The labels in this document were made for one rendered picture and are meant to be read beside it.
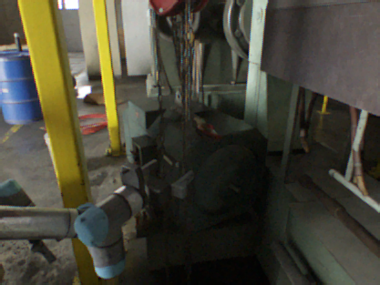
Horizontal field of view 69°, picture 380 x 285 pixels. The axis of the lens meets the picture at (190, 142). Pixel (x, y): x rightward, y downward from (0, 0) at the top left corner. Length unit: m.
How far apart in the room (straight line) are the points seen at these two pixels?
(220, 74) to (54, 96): 1.23
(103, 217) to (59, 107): 0.56
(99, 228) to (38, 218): 0.18
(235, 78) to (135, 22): 5.10
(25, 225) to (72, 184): 0.50
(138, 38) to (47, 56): 5.92
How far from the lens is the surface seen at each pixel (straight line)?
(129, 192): 0.69
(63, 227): 0.77
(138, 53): 6.96
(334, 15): 1.02
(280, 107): 1.54
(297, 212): 1.15
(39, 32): 1.07
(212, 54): 1.96
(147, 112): 1.31
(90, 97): 5.04
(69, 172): 1.19
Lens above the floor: 1.25
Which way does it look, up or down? 23 degrees down
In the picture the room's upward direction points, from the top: straight up
